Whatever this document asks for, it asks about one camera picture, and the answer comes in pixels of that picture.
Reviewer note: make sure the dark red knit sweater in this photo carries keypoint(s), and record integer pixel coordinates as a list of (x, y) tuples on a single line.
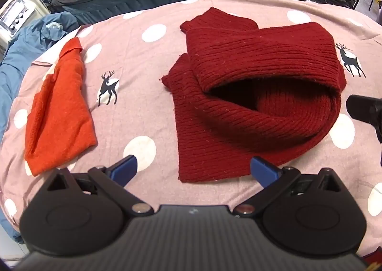
[(226, 128)]

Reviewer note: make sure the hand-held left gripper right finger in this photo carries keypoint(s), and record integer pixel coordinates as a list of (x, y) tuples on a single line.
[(262, 169)]

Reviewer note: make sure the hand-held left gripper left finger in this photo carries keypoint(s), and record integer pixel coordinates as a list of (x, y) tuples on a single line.
[(125, 168)]

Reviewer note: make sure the blue duvet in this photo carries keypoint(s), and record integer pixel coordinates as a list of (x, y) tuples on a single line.
[(21, 47)]

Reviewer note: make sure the pink dotted deer blanket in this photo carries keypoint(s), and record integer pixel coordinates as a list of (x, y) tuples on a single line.
[(134, 92)]

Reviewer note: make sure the orange knit garment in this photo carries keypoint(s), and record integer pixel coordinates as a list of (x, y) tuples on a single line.
[(59, 116)]

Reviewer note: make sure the white appliance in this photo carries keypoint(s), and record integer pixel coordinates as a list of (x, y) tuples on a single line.
[(15, 14)]

